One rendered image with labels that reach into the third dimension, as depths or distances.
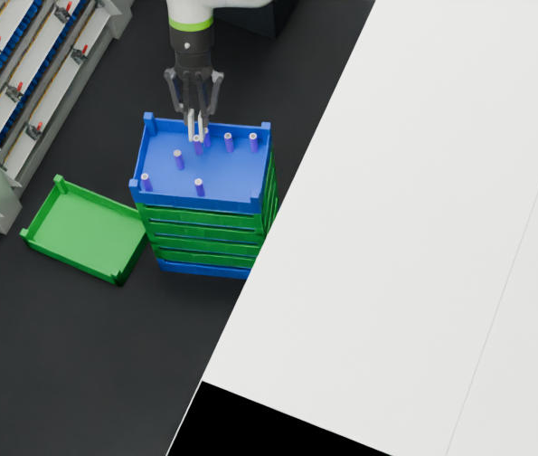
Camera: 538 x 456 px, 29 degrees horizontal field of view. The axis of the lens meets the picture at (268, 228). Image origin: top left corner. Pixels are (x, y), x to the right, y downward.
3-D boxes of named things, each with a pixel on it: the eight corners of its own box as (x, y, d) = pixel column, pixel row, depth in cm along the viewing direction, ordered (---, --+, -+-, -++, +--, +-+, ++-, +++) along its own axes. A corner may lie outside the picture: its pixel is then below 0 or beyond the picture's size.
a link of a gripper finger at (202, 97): (197, 64, 226) (203, 64, 225) (204, 109, 233) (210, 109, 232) (193, 74, 223) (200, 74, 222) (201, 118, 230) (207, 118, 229)
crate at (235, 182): (134, 203, 245) (127, 186, 238) (150, 128, 253) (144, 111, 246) (260, 214, 241) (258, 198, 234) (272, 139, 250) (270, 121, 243)
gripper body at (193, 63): (215, 37, 223) (216, 75, 229) (176, 34, 224) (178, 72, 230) (208, 55, 217) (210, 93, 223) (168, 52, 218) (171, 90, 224)
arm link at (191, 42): (163, 31, 213) (207, 34, 212) (175, 4, 222) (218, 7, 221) (165, 57, 217) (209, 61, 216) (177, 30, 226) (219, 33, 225)
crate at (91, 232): (26, 247, 286) (18, 234, 279) (63, 187, 294) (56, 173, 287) (121, 288, 279) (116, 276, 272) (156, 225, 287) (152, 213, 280)
